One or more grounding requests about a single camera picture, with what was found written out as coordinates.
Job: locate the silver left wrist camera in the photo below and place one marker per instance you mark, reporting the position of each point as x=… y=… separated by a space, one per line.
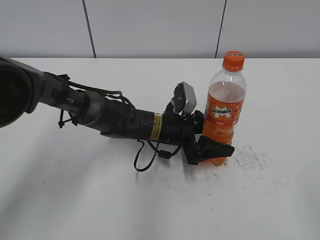
x=184 y=98

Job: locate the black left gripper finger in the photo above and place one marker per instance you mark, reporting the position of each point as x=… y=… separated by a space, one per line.
x=213 y=151

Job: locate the orange bottle cap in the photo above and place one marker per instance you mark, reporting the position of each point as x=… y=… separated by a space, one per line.
x=233 y=61

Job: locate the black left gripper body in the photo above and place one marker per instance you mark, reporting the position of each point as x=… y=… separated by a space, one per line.
x=193 y=141

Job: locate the orange Mirinda soda bottle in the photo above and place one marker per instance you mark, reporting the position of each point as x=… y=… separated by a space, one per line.
x=225 y=98

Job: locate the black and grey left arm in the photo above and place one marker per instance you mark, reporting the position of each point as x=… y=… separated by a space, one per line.
x=22 y=87

